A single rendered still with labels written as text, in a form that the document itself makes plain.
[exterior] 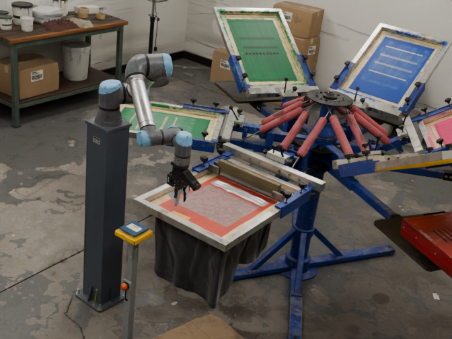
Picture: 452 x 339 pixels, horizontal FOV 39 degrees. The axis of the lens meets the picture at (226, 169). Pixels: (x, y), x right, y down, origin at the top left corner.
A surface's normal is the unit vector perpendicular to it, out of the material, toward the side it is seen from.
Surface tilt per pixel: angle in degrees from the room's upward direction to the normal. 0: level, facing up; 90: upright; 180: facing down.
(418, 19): 90
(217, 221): 0
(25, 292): 0
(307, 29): 90
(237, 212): 0
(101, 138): 90
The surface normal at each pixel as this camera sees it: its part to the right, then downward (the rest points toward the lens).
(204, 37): -0.59, 0.29
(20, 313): 0.11, -0.89
